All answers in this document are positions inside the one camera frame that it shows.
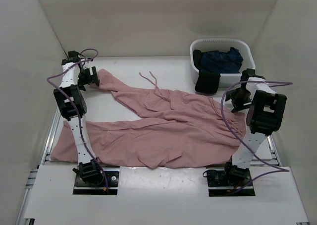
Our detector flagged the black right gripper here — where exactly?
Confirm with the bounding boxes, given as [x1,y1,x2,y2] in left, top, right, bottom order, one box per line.
[225,87,252,113]

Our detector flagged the pink trousers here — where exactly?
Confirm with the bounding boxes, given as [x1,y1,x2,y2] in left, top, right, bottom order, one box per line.
[51,69,248,169]

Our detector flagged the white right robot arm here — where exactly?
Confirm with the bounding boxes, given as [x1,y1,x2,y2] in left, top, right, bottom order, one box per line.
[222,68,287,186]

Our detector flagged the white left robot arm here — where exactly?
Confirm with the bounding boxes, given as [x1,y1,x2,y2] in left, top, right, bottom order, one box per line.
[53,51,105,186]

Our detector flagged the black trousers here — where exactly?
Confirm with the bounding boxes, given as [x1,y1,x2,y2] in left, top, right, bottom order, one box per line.
[193,50,220,95]

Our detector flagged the dark blue trousers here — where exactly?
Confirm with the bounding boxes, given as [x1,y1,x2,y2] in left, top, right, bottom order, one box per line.
[199,47,244,74]

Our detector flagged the white plastic basket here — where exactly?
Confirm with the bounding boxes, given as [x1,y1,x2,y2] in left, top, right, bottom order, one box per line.
[190,38,256,87]

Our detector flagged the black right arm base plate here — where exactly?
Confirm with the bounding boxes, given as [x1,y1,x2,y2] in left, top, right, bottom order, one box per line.
[203,169,256,197]

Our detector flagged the aluminium table edge rail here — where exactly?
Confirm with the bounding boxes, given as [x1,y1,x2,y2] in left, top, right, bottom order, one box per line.
[27,160,280,171]

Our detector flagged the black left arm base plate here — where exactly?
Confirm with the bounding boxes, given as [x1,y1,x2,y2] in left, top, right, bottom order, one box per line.
[73,168,120,196]

